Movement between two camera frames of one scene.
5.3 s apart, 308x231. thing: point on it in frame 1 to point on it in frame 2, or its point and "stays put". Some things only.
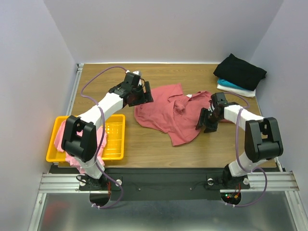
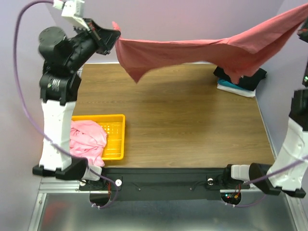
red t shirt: [173, 112] to [258, 45]
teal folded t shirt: [224, 83] stays put
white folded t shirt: [244, 93] stays put
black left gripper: [147, 97] to [108, 37]
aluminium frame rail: [61, 183] stays put
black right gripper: [209, 118] to [303, 32]
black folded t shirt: [240, 72] stays put
